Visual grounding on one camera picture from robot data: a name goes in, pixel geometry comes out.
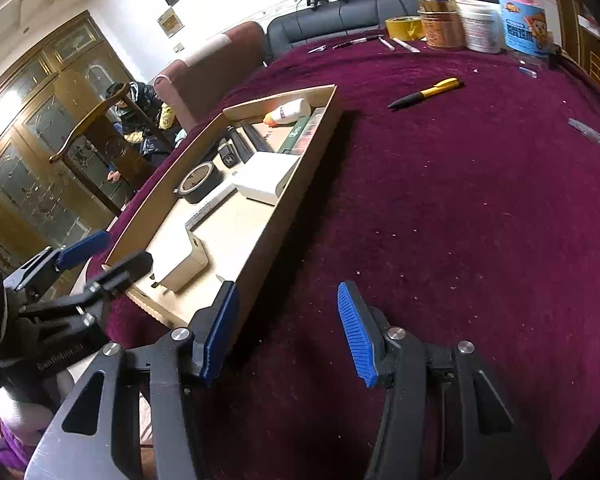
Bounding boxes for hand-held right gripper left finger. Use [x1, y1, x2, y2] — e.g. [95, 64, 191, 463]
[24, 281, 241, 480]

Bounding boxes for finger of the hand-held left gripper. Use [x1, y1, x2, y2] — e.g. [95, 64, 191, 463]
[2, 231, 112, 293]
[17, 251, 154, 331]

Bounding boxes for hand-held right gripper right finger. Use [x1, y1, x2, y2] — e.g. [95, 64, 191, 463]
[336, 281, 553, 480]

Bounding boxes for small white charger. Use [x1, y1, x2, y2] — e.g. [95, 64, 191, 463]
[150, 230, 210, 293]

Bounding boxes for grey tape roll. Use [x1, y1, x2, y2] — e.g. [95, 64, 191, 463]
[176, 161, 223, 204]

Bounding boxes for cardboard box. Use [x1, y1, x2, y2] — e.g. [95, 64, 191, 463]
[101, 84, 344, 356]

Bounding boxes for large white charger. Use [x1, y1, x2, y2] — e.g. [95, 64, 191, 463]
[228, 152, 302, 206]

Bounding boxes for white glue bottle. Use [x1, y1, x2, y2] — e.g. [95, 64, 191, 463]
[263, 99, 313, 127]

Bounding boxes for person's left forearm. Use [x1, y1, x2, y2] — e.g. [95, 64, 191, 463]
[0, 375, 76, 451]

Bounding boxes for wooden chair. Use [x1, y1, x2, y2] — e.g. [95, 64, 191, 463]
[49, 82, 181, 216]

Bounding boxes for maroon tablecloth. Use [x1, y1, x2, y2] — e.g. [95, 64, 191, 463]
[82, 30, 600, 480]

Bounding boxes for wooden glass cabinet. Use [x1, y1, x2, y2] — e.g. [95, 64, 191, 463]
[0, 10, 146, 301]

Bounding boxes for brown upholstered chair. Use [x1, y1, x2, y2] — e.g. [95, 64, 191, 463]
[152, 21, 267, 133]

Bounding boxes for yellow black pen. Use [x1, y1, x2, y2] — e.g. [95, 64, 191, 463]
[386, 77, 465, 110]

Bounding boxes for black marker pen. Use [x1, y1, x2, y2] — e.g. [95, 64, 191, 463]
[332, 36, 385, 50]

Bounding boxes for yellow tape roll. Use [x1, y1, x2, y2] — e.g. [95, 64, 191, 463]
[385, 16, 423, 41]

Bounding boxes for black leather sofa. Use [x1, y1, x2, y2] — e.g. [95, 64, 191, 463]
[265, 0, 421, 68]

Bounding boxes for brown label jar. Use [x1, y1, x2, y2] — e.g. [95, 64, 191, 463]
[419, 10, 466, 52]

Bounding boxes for white plastic jar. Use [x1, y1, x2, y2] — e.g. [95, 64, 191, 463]
[455, 0, 503, 53]

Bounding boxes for blue label clear jar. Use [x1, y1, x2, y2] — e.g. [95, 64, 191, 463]
[495, 0, 556, 57]

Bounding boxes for yellow wall plaque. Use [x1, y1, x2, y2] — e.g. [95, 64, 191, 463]
[156, 6, 185, 38]

